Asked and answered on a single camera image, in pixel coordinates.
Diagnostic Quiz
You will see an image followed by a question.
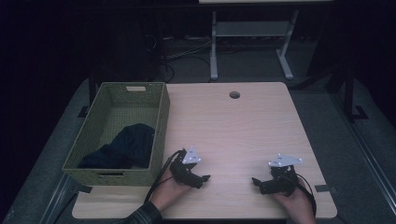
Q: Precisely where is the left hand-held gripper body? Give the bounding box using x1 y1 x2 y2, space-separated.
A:
169 146 204 189

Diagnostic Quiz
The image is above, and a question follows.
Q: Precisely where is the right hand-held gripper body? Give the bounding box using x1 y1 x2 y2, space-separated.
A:
263 153 304 197

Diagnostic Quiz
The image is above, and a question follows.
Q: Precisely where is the dark t-shirt with white print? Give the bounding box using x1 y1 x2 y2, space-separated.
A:
78 122 156 170

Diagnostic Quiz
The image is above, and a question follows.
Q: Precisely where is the green woven basket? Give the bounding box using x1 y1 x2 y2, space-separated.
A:
62 81 171 188

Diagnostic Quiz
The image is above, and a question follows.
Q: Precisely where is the person's left hand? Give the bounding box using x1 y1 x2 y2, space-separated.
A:
151 169 189 213

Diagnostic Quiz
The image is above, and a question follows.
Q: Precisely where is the person's right hand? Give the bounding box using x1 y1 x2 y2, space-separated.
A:
271 183 318 224

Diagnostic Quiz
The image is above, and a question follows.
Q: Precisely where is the dark tape strip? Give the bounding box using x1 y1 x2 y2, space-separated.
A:
74 182 93 194

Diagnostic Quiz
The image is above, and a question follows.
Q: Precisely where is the black floor tape mark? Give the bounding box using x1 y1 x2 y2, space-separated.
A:
352 105 370 121

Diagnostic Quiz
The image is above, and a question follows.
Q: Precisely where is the black stand pole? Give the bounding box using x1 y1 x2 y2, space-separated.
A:
343 60 356 123

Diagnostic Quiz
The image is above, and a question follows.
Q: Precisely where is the right hand-held gripper black cable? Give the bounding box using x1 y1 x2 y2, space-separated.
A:
293 173 318 217

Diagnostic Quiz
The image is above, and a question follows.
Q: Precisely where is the metal floor rail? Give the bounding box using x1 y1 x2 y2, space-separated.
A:
38 173 79 224
329 91 396 208

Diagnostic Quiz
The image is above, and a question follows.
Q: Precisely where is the bundle of floor cables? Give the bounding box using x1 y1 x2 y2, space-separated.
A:
143 33 213 84

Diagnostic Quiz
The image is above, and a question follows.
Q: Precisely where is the grey metal table frame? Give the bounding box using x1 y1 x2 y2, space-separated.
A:
209 8 300 81

